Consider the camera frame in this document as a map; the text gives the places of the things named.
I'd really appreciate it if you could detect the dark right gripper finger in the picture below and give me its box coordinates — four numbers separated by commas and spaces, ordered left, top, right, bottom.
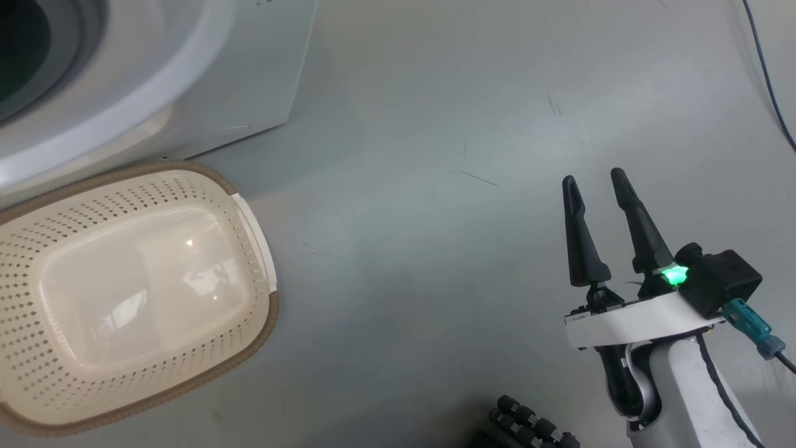
562, 175, 612, 288
610, 167, 675, 274

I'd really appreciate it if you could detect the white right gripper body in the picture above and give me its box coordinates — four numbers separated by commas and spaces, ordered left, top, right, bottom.
565, 291, 725, 349

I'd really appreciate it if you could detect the white front-load washing machine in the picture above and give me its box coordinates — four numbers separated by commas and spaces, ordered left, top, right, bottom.
0, 0, 319, 209

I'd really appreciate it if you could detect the beige perforated laundry basket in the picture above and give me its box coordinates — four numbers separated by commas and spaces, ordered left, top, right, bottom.
0, 161, 280, 436

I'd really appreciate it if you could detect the black ribbed cable conduit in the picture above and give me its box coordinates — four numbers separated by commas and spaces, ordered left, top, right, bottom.
470, 395, 582, 448

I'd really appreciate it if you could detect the black floor cable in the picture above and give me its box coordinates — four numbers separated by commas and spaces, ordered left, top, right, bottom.
743, 0, 796, 153

